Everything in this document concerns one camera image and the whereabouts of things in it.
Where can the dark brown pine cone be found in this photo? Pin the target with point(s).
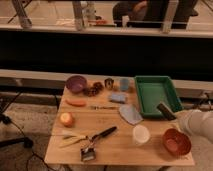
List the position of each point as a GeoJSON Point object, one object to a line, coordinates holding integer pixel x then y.
{"type": "Point", "coordinates": [98, 86]}

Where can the blue plastic cup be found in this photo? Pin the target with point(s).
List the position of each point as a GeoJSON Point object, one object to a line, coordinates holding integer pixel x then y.
{"type": "Point", "coordinates": [124, 84]}

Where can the metal table leg left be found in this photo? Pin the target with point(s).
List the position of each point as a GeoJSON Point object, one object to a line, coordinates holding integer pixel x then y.
{"type": "Point", "coordinates": [23, 18]}

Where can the red yellow apple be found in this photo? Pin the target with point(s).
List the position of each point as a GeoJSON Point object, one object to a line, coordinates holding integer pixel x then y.
{"type": "Point", "coordinates": [66, 119]}

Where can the seated person in background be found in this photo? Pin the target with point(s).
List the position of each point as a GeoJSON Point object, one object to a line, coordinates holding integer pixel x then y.
{"type": "Point", "coordinates": [150, 13]}

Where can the metal table leg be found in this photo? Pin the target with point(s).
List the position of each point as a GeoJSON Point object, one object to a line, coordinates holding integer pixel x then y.
{"type": "Point", "coordinates": [169, 15]}
{"type": "Point", "coordinates": [23, 18]}
{"type": "Point", "coordinates": [78, 15]}

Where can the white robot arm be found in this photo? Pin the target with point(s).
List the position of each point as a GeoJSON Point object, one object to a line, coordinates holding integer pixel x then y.
{"type": "Point", "coordinates": [196, 123]}

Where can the black whiteboard eraser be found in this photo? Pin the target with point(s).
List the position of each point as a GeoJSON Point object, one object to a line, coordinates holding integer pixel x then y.
{"type": "Point", "coordinates": [168, 114]}

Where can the blue sponge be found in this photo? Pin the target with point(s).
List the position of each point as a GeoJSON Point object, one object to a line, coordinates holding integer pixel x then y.
{"type": "Point", "coordinates": [117, 97]}

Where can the small metal cup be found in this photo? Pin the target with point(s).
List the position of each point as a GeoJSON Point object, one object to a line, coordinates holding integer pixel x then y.
{"type": "Point", "coordinates": [109, 83]}

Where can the metal table leg middle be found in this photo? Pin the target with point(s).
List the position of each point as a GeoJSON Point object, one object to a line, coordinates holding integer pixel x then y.
{"type": "Point", "coordinates": [78, 15]}

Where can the white plastic cup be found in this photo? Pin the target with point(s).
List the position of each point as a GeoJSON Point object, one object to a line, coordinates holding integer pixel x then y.
{"type": "Point", "coordinates": [140, 134]}

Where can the orange carrot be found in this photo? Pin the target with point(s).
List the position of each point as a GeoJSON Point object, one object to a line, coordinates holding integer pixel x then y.
{"type": "Point", "coordinates": [76, 103]}

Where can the green plastic tray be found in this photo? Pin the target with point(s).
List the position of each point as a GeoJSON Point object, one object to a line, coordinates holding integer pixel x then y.
{"type": "Point", "coordinates": [151, 91]}

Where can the black binder clip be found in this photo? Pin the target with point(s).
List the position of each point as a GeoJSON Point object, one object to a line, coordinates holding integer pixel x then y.
{"type": "Point", "coordinates": [88, 153]}

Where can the red bowl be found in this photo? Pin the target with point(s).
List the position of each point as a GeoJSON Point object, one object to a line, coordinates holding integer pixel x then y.
{"type": "Point", "coordinates": [176, 143]}

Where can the purple bowl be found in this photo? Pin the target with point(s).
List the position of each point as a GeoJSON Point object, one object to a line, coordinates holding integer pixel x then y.
{"type": "Point", "coordinates": [76, 83]}

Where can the metal table leg right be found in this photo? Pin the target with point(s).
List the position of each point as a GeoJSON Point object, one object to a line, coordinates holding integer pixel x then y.
{"type": "Point", "coordinates": [169, 15]}

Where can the light blue cloth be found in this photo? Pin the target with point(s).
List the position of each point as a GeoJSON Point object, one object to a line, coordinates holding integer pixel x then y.
{"type": "Point", "coordinates": [130, 114]}

